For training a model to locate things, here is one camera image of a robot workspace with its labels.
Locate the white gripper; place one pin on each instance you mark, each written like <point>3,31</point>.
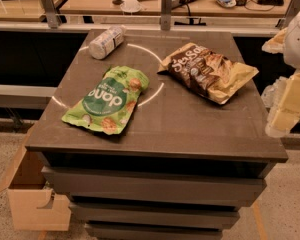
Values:
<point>298,39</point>

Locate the green rice chip bag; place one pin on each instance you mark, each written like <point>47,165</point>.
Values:
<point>108,107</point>

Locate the brown and yellow chip bag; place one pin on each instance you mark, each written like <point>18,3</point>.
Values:
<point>207,73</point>

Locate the white blue device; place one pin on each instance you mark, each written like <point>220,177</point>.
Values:
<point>227,3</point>

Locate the grey drawer cabinet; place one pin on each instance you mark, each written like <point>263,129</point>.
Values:
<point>183,167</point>

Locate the white plastic bottle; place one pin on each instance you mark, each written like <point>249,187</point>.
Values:
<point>107,42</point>

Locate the cardboard box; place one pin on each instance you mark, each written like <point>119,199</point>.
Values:
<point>34,206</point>

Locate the metal railing post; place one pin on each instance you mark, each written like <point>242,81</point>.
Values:
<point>52,16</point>
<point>292,11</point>
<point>165,19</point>

